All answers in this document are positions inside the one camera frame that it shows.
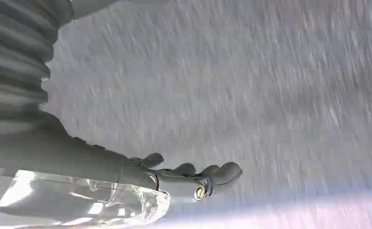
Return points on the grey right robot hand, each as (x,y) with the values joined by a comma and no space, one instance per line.
(62,155)

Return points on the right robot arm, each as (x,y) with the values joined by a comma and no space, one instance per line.
(11,57)

